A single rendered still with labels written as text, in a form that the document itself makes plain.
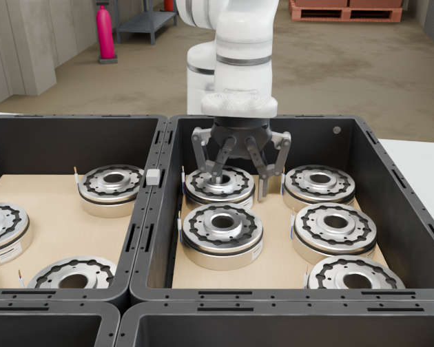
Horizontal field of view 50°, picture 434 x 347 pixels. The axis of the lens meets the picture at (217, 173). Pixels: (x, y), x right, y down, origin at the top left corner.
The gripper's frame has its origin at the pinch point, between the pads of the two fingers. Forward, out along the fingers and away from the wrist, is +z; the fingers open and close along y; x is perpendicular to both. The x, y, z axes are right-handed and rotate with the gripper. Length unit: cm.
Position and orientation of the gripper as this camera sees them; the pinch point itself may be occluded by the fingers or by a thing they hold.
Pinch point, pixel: (239, 188)
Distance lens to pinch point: 68.3
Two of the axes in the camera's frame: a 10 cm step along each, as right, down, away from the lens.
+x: -1.2, 4.9, -8.6
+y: -9.9, -0.6, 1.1
